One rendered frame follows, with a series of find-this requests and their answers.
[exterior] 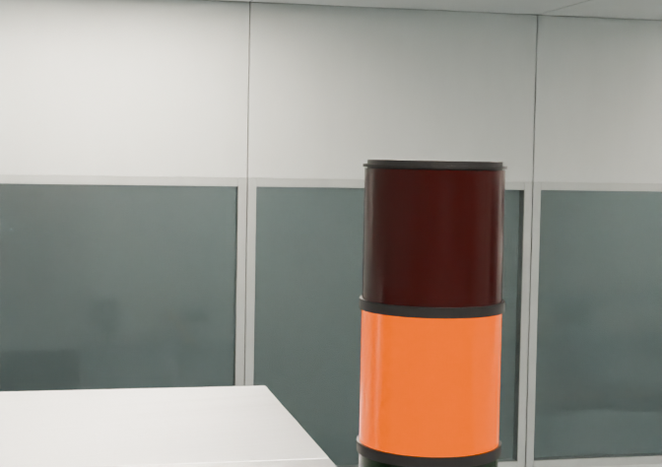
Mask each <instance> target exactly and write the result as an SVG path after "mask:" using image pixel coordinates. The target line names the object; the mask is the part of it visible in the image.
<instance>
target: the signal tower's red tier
mask: <svg viewBox="0 0 662 467"><path fill-rule="evenodd" d="M504 195H505V170H430V169H389V168H367V167H365V168H364V250H363V299H364V300H369V301H373V302H379V303H386V304H395V305H406V306H422V307H472V306H485V305H493V304H498V303H501V302H502V273H503V234H504Z"/></svg>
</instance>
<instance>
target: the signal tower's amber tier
mask: <svg viewBox="0 0 662 467"><path fill-rule="evenodd" d="M500 350H501V314H500V315H495V316H489V317H478V318H415V317H401V316H391V315H383V314H377V313H371V312H367V311H364V310H362V350H361V401H360V442H361V443H362V444H364V445H366V446H368V447H370V448H373V449H376V450H380V451H384V452H389V453H394V454H401V455H409V456H421V457H458V456H469V455H475V454H481V453H485V452H488V451H491V450H493V449H495V448H497V446H498V427H499V389H500Z"/></svg>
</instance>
